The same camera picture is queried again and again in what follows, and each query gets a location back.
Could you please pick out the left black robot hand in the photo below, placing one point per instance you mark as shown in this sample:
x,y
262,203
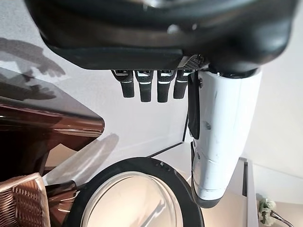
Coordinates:
x,y
142,35

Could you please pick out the white beige cabinet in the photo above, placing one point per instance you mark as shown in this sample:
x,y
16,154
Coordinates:
x,y
239,208

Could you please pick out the wicker laundry basket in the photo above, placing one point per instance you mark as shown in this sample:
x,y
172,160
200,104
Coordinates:
x,y
21,201

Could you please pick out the round glass washer door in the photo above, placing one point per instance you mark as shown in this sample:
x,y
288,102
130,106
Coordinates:
x,y
132,194

